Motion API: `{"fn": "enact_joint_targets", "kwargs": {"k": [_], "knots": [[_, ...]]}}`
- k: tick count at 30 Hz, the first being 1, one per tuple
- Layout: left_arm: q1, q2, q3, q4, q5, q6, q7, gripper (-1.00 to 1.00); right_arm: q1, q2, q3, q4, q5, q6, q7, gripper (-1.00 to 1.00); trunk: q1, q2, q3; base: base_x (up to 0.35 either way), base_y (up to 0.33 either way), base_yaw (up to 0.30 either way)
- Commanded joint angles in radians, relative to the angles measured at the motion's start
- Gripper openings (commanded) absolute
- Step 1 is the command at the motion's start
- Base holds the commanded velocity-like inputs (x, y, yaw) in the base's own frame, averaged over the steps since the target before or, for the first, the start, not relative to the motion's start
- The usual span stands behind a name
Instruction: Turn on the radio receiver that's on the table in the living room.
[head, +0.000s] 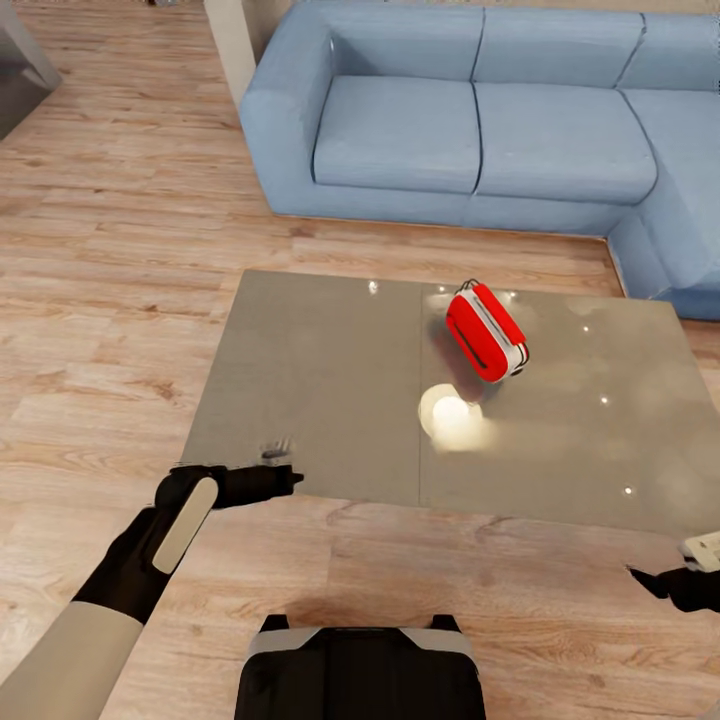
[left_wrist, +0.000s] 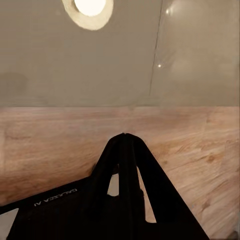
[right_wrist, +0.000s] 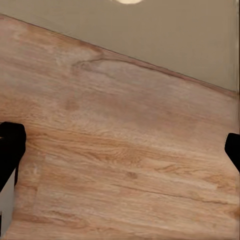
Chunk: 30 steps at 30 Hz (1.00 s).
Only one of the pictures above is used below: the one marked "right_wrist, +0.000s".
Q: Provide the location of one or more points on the coffee table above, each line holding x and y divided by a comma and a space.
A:
199, 39

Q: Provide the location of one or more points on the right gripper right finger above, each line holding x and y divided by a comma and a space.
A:
232, 148

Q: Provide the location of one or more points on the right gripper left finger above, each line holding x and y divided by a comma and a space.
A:
12, 149

